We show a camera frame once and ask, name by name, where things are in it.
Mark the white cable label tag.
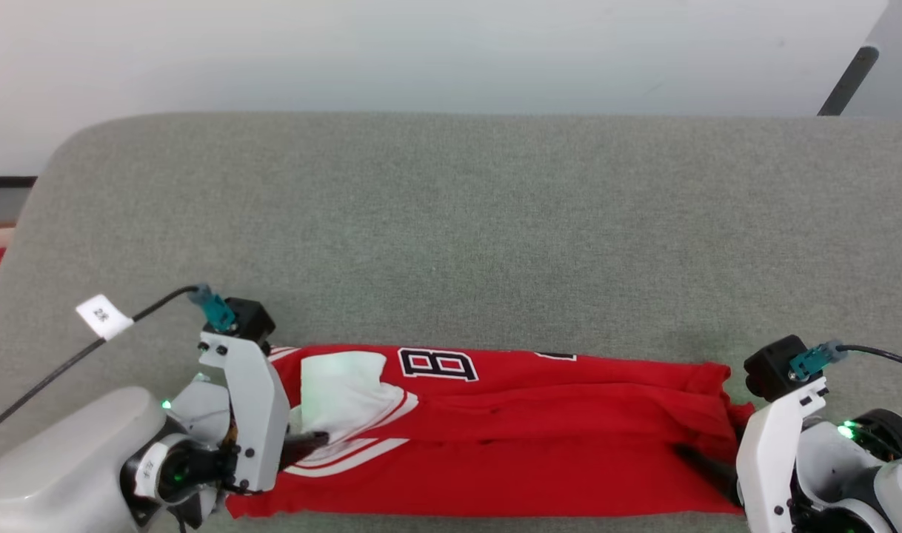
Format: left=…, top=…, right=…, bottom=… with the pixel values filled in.
left=76, top=294, right=135, bottom=341

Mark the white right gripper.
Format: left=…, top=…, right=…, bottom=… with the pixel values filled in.
left=677, top=378, right=889, bottom=533

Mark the red basketball jersey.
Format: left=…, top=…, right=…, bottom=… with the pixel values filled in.
left=225, top=344, right=755, bottom=519

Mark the dark baseboard strip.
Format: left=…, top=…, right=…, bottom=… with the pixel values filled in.
left=0, top=176, right=37, bottom=223

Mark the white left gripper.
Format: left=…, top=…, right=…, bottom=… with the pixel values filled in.
left=171, top=332, right=330, bottom=493

